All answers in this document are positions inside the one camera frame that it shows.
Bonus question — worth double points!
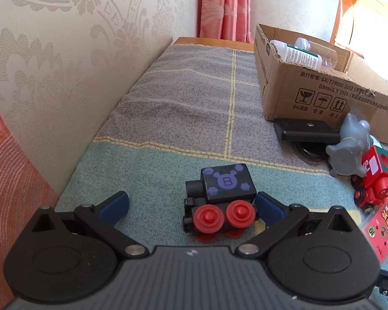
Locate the pink card pack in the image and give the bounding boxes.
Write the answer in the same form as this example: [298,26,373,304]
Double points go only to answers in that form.
[361,197,388,264]

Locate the black oval glossy object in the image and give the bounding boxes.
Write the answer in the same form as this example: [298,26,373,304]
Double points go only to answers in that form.
[292,142,328,165]

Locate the black rectangular device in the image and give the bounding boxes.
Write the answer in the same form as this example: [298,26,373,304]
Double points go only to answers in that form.
[273,118,341,145]

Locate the grey rubber animal toy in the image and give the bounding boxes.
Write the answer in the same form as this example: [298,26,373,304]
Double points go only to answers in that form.
[326,113,373,178]

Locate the red wooden toy train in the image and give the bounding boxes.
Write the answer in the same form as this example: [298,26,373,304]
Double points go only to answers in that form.
[350,146,388,213]

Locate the medical cotton swab container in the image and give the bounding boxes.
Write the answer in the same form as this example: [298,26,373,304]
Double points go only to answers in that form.
[270,40,322,69]

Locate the clear plastic jar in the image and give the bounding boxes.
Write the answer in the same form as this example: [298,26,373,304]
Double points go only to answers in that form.
[294,37,338,69]

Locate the orange red fabric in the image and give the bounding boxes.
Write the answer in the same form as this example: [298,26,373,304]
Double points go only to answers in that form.
[0,114,59,309]

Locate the checked blanket on table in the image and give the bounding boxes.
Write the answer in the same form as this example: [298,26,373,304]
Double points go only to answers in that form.
[56,45,365,248]

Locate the brown cardboard box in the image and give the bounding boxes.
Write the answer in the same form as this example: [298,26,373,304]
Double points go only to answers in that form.
[254,25,388,144]

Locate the pink patterned curtain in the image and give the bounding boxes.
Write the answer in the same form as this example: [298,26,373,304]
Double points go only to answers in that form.
[200,0,253,43]

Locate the wooden bed headboard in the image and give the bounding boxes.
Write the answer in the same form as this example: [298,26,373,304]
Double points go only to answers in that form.
[330,0,388,58]

